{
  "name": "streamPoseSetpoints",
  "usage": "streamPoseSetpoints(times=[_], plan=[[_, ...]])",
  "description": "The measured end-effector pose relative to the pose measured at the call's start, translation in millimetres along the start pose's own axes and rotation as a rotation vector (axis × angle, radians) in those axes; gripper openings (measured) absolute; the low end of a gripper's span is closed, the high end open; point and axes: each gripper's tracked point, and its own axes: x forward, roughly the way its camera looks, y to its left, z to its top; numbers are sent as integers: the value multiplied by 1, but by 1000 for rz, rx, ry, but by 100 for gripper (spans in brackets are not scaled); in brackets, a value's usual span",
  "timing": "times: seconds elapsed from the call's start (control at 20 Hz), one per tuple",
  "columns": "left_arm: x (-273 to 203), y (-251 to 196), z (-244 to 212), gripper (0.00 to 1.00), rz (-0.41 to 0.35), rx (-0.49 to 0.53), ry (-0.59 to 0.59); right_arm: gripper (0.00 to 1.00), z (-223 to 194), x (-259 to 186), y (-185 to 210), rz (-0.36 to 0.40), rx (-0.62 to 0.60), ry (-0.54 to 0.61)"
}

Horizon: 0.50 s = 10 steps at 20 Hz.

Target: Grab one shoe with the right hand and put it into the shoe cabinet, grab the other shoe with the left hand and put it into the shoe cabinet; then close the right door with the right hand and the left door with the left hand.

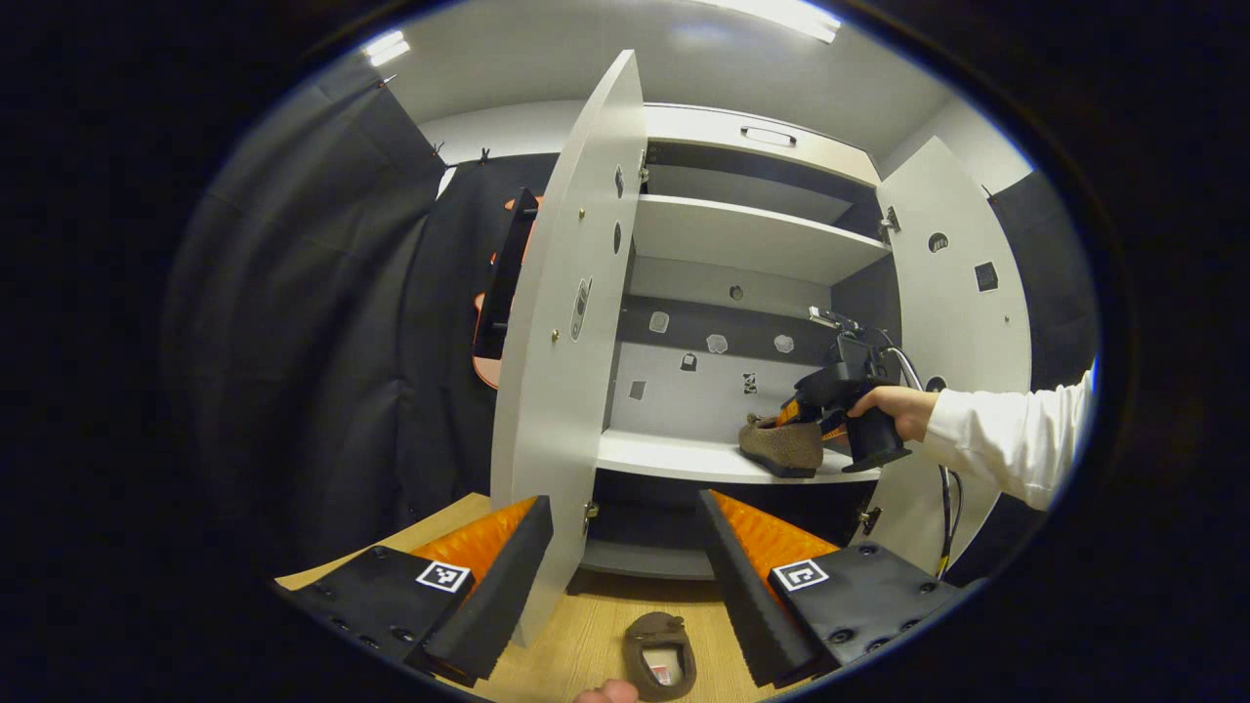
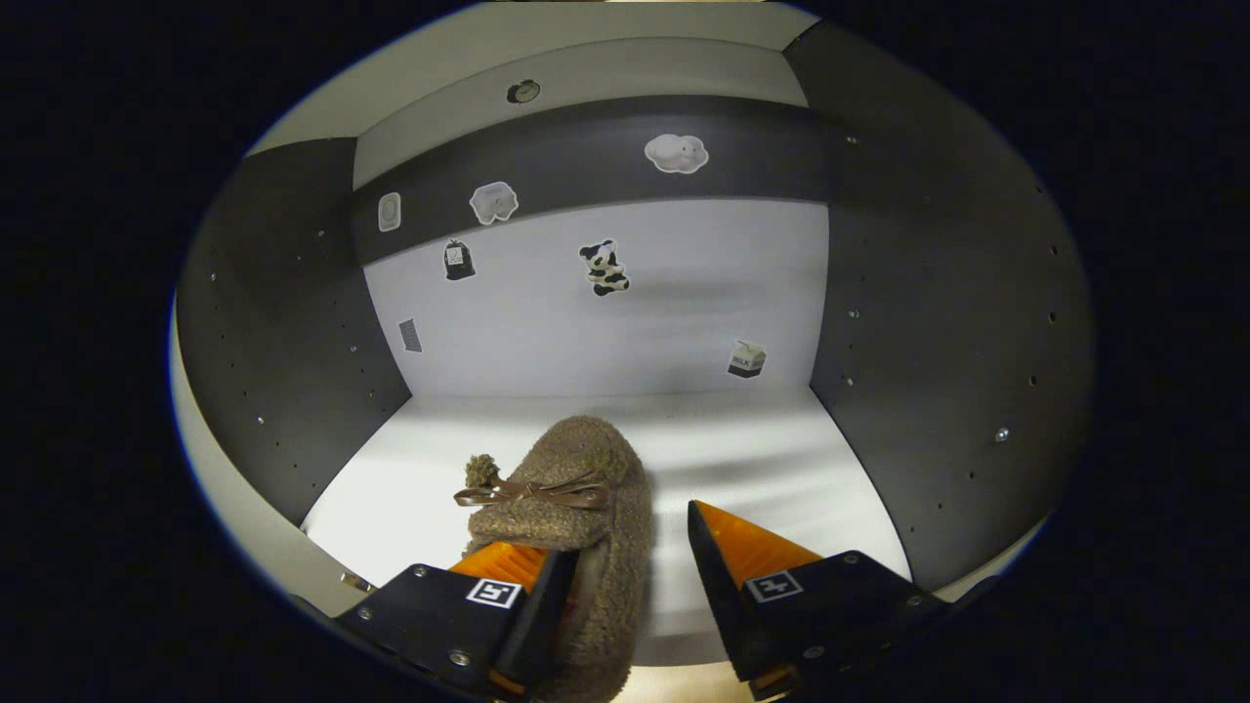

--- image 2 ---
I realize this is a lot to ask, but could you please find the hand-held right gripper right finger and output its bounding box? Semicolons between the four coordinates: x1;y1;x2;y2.
687;499;954;702

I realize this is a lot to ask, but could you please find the brown fuzzy shoe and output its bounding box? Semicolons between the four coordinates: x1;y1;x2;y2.
453;415;655;703

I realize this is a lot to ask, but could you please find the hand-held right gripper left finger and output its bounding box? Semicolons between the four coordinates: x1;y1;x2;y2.
337;542;584;700

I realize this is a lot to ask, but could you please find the white shoe cabinet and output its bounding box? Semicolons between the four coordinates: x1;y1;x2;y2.
168;0;1100;675

